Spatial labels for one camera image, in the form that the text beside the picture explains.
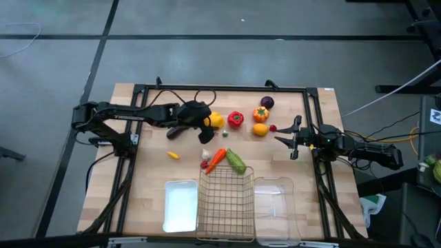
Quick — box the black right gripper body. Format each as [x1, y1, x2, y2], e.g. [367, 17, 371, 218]
[291, 115, 314, 160]

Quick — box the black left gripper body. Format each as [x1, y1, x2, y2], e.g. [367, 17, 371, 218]
[177, 101, 212, 127]

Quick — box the yellow bell pepper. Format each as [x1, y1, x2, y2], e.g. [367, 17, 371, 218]
[203, 111, 226, 131]

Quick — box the orange carrot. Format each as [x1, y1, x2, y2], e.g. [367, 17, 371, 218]
[205, 147, 227, 175]

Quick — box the dark purple eggplant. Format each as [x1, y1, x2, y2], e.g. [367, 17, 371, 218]
[166, 125, 190, 141]

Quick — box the orange round fruit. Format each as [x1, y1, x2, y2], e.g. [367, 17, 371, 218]
[252, 123, 270, 137]

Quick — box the bumpy light green cucumber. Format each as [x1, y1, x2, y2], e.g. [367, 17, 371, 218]
[225, 148, 247, 174]

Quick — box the orange persimmon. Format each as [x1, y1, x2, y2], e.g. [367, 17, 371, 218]
[252, 106, 270, 123]

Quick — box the dark purple round fruit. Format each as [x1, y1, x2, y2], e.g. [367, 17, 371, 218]
[260, 96, 276, 110]

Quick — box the clear plastic bin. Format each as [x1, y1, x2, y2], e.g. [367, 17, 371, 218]
[253, 176, 302, 247]

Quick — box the white plastic bin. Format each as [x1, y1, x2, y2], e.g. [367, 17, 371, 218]
[162, 179, 199, 234]

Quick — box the green white bag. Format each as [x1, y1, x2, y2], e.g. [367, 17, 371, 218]
[360, 194, 387, 228]

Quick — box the gray cabinet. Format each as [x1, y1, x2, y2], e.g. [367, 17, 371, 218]
[399, 95, 441, 248]

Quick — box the green toy vegetable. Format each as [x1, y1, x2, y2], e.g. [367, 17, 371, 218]
[425, 153, 441, 183]

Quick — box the dark furniture leg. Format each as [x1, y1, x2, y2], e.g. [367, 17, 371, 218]
[0, 146, 27, 162]

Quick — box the looped black arm cable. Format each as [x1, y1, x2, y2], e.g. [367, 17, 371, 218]
[194, 88, 217, 107]

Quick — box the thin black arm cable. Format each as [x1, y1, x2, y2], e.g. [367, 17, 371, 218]
[147, 88, 189, 111]

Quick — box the wire basket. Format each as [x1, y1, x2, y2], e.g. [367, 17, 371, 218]
[196, 164, 256, 242]

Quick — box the black metal table frame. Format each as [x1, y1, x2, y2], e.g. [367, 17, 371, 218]
[81, 76, 368, 242]

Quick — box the yellow cable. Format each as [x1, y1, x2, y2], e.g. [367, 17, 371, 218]
[344, 126, 420, 156]

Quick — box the silver metal bracket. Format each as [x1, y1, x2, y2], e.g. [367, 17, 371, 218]
[298, 240, 340, 248]
[107, 236, 148, 248]

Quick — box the black cable bundle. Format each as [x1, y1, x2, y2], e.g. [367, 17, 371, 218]
[344, 112, 441, 173]

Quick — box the thick white cable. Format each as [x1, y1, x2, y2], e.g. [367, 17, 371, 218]
[340, 58, 441, 118]

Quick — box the black floor cable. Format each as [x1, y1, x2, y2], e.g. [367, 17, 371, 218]
[85, 151, 115, 194]

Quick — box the black furniture frame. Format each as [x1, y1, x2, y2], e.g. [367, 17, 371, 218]
[346, 0, 441, 96]

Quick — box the white floor cable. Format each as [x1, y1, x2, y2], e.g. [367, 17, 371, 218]
[0, 22, 41, 59]

